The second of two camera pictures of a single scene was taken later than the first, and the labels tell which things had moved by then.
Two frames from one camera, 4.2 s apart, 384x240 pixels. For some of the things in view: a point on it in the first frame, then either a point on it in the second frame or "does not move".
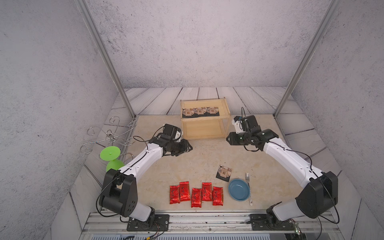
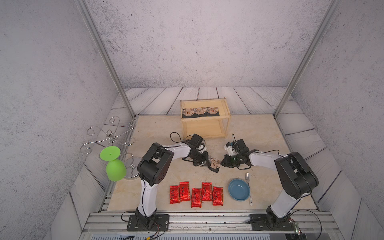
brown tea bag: [224, 173] to [215, 163]
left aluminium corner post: [86, 14] does not move
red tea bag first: [174, 194] does not move
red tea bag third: [196, 198] does not move
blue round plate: [238, 189] does not move
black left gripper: [185, 147] to [205, 159]
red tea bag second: [185, 194] does not move
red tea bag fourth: [207, 191] does not move
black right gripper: [232, 141] to [226, 163]
